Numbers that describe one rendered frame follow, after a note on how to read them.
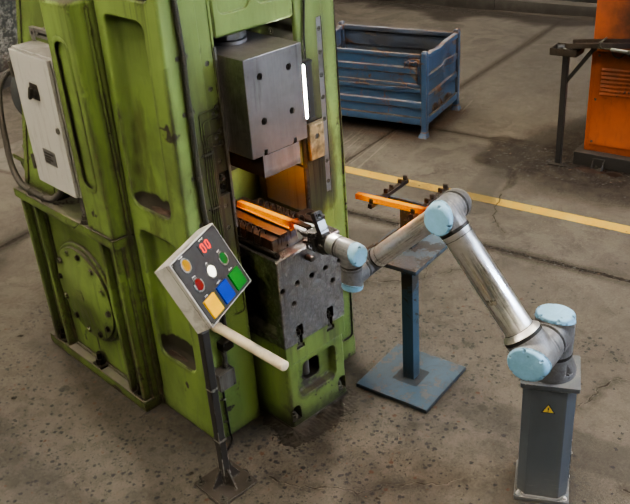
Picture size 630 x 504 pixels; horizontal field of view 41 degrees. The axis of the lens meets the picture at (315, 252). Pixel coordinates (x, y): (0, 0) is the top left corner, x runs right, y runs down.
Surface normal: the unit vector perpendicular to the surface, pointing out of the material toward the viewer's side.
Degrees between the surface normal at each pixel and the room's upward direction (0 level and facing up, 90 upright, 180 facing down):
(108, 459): 0
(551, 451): 90
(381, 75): 89
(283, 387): 89
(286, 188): 90
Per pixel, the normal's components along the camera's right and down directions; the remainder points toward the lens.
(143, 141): -0.72, 0.36
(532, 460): -0.26, 0.48
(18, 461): -0.07, -0.87
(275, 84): 0.70, 0.31
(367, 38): -0.48, 0.45
